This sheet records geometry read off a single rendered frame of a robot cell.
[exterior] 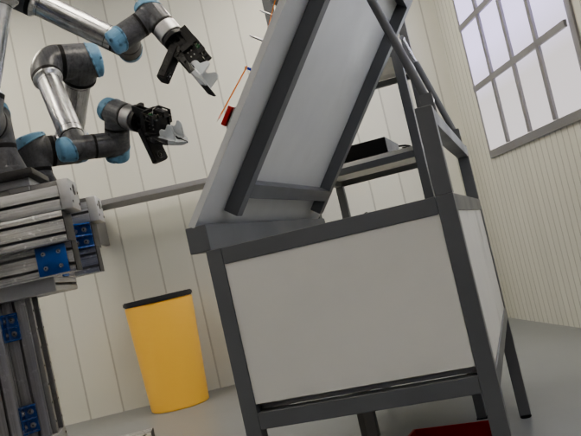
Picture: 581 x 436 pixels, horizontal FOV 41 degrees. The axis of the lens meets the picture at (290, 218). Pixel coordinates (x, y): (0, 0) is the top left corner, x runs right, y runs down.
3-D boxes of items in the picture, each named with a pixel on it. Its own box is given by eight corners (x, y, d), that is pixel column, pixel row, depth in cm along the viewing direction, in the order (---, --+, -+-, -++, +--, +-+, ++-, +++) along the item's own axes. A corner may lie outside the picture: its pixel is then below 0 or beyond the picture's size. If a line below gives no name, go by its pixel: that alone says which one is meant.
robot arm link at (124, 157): (91, 159, 239) (89, 125, 234) (125, 155, 244) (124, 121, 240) (99, 168, 233) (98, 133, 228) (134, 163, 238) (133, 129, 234)
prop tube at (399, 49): (424, 109, 184) (363, 0, 188) (424, 111, 187) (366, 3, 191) (436, 102, 183) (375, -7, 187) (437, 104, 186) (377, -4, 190)
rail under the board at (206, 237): (190, 255, 186) (184, 228, 186) (314, 237, 299) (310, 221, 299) (211, 250, 184) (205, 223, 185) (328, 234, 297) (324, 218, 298)
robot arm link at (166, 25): (150, 29, 222) (159, 41, 230) (158, 41, 221) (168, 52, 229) (169, 13, 222) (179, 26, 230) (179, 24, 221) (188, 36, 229)
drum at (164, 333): (213, 391, 510) (191, 288, 514) (216, 401, 466) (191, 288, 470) (148, 407, 504) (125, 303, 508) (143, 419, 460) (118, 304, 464)
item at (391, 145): (309, 173, 310) (305, 157, 310) (329, 176, 344) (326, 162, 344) (388, 152, 301) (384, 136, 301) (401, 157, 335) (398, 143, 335)
